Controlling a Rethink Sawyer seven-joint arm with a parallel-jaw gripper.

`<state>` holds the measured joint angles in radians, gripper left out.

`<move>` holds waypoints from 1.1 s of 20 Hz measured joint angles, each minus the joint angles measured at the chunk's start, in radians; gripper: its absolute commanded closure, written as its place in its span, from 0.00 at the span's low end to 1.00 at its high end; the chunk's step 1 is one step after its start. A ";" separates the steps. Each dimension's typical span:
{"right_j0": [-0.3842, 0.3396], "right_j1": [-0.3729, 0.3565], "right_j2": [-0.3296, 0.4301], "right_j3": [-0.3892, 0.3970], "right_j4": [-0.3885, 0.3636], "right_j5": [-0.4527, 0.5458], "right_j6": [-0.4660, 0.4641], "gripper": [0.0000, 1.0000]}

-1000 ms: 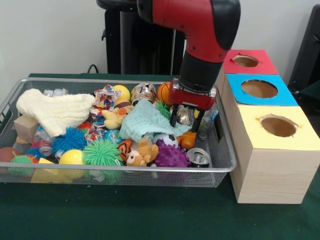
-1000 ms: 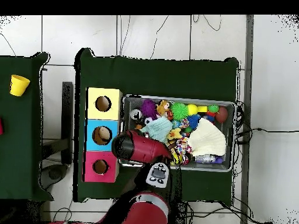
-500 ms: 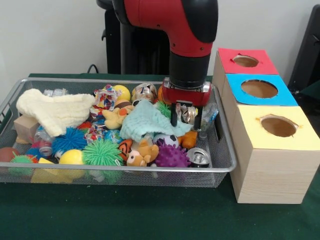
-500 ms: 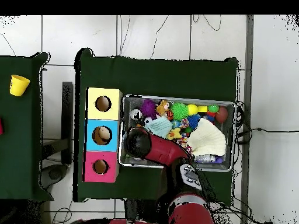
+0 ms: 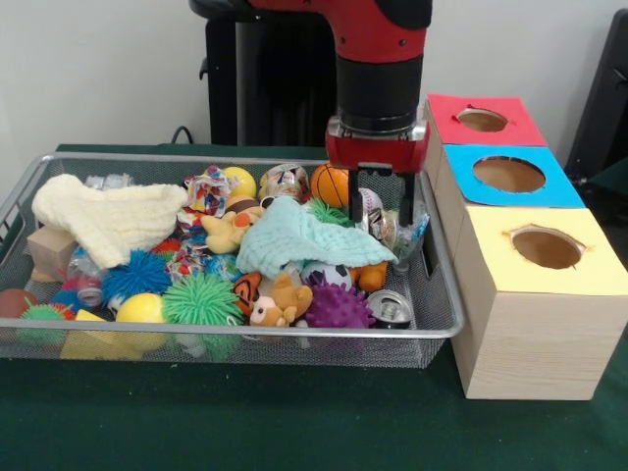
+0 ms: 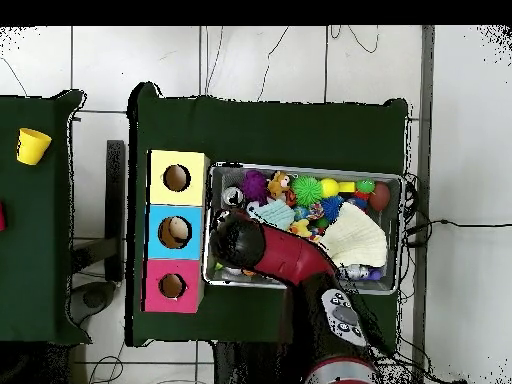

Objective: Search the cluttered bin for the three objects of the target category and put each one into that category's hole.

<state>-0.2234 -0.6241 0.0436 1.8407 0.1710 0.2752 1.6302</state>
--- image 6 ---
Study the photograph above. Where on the yellow plastic cup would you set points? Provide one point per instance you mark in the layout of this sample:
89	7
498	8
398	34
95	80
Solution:
32	148

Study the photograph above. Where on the cream knitted cloth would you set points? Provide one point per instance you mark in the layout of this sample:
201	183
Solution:
356	236

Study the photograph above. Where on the mint green knitted cloth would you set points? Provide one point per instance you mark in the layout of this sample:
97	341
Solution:
276	214

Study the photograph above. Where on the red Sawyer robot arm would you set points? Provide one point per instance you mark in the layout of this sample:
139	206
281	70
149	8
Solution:
292	256

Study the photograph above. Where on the toy soccer ball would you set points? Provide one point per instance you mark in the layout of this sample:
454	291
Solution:
252	206

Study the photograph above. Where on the silver drink can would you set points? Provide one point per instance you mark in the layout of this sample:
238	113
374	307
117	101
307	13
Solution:
233	196

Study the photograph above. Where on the wooden three-hole box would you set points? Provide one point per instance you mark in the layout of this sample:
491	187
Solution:
176	198

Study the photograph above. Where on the yellow smooth ball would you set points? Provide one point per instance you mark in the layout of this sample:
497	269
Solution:
329	188

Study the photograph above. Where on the purple spiky ball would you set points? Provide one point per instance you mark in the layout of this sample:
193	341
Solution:
254	186

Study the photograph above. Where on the dark green table cloth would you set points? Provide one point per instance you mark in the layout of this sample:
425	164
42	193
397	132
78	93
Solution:
280	132

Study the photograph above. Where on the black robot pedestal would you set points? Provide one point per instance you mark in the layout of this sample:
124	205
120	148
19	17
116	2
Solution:
226	366

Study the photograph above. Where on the black stand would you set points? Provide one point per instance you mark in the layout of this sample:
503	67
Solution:
116	200

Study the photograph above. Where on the dark green side-table cloth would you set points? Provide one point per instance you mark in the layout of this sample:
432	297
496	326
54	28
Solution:
36	240

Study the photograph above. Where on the green koosh ball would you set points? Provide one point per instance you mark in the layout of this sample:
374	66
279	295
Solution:
307	191

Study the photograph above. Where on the brown red ball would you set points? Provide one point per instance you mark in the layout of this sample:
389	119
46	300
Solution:
379	196

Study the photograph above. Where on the pink cup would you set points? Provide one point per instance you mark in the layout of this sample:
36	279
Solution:
2	218

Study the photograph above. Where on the silver mesh bin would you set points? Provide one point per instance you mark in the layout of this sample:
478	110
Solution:
394	256

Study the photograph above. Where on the yellow plush duck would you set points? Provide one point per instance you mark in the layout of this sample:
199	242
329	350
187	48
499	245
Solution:
300	228

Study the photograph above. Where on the blue koosh ball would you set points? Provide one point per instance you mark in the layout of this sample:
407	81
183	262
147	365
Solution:
331	208

